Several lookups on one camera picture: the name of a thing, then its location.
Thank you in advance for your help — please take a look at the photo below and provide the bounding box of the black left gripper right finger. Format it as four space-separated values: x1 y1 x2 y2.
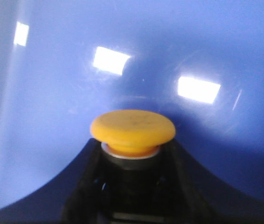
161 139 264 224

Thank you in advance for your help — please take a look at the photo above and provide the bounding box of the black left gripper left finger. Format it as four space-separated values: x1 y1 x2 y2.
0 138 101 224

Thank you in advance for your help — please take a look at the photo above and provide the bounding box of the yellow push button switch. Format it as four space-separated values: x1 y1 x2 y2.
90 109 176 224

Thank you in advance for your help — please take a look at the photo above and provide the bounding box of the blue plastic bin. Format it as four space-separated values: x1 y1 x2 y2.
0 0 264 208

